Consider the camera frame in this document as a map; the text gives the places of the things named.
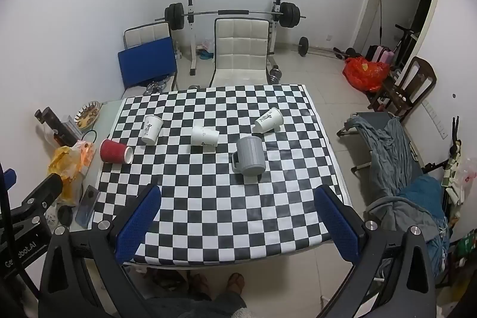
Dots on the black scooter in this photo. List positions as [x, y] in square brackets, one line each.
[405, 42]

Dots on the red plastic bag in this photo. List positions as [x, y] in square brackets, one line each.
[363, 74]

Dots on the red paper cup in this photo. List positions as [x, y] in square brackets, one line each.
[113, 151]

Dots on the white barbell rack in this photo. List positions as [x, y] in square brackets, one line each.
[192, 42]

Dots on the white plastic bag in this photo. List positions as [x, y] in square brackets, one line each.
[464, 176]

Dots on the person's right foot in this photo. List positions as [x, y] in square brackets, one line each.
[235, 283]

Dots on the black white checkered tablecloth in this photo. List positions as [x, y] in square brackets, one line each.
[208, 213]

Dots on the white paper cup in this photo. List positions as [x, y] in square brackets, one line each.
[151, 130]
[269, 120]
[204, 136]

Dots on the yellow plastic bag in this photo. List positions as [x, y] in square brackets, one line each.
[67, 165]

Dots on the white padded chair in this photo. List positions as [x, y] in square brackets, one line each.
[238, 49]
[147, 33]

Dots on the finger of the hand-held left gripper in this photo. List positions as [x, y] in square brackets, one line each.
[41, 189]
[8, 178]

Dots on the white wall sockets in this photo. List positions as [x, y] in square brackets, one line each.
[436, 118]

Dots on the small black barbell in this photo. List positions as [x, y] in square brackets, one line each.
[303, 45]

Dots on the black round cap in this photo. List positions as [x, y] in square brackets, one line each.
[65, 215]

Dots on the dark wooden chair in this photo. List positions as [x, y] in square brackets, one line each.
[419, 77]

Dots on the blue slippers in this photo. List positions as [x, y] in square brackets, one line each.
[205, 53]

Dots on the grey cloth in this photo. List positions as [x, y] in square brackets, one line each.
[387, 150]

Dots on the black stand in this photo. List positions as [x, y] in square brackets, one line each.
[59, 128]

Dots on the person's foot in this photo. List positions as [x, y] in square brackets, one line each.
[199, 284]
[235, 283]

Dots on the person's grey pants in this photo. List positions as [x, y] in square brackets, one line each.
[201, 307]

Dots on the dark smartphone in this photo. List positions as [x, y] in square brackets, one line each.
[88, 206]

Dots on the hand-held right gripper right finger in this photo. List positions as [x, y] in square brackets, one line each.
[337, 225]

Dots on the pink suitcase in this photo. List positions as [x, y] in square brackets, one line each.
[381, 54]

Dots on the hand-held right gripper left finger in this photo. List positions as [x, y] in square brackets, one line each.
[137, 226]

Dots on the grey ribbed mug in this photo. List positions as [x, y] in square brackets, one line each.
[250, 154]

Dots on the blue board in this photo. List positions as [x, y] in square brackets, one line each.
[147, 63]

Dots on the silver metal object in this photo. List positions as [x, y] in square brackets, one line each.
[155, 87]

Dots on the metal dumbbell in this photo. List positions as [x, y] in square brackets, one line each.
[275, 75]

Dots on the person's left foot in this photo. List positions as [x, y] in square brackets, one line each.
[199, 284]

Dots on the plate with food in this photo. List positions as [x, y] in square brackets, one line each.
[87, 115]

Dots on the folding cot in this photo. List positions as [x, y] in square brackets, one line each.
[372, 122]

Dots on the blue grey clothes pile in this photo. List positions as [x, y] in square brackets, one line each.
[413, 210]

